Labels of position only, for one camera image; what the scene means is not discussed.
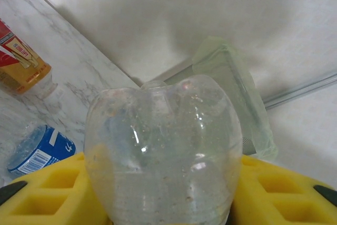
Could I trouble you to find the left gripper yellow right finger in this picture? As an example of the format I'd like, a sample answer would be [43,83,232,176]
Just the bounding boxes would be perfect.
[231,155,337,225]

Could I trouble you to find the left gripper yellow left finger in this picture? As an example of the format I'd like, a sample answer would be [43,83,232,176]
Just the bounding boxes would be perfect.
[0,152,111,225]

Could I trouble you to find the small blue carton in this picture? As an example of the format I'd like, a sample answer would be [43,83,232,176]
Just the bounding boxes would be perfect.
[0,121,77,180]

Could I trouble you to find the clear unlabelled plastic bottle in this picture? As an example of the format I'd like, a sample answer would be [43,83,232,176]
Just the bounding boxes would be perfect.
[83,73,243,225]

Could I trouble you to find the red juice carton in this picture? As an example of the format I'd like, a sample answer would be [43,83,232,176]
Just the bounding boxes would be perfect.
[0,18,59,104]

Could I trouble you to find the green translucent trash bin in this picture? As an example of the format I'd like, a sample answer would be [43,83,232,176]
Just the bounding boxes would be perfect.
[163,35,279,160]

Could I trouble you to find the aluminium frame post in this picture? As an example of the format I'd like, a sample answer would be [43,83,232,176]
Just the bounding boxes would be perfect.
[263,72,337,109]

